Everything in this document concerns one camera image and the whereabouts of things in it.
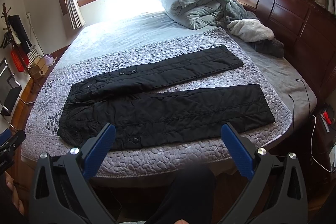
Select cardboard boxes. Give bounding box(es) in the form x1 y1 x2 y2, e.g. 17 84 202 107
29 57 49 79

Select grey-blue folded duvet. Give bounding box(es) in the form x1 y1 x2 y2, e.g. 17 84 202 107
159 0 228 30

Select white fleece blanket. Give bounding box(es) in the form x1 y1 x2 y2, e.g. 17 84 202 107
227 19 274 43

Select dark grey fleece garment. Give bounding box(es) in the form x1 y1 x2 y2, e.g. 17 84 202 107
217 0 285 58

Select red basket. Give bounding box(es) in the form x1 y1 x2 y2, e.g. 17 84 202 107
10 48 29 72

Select dark wooden headboard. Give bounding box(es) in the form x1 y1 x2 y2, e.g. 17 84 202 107
236 0 335 102

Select wooden coat rack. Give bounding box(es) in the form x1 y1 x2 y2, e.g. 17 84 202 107
0 2 34 75

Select white charging cable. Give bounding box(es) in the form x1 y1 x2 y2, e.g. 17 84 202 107
310 115 336 174

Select black quilted pants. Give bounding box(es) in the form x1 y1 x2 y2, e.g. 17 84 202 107
58 46 275 151

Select pink plastic bag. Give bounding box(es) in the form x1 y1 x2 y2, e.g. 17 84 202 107
43 54 57 67

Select black cable on bed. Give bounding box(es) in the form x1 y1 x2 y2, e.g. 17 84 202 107
287 78 312 132

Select black chrome chair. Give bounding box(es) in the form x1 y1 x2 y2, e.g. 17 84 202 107
0 57 35 132

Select grey fitted bed sheet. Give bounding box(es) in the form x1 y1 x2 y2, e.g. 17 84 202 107
48 12 317 124

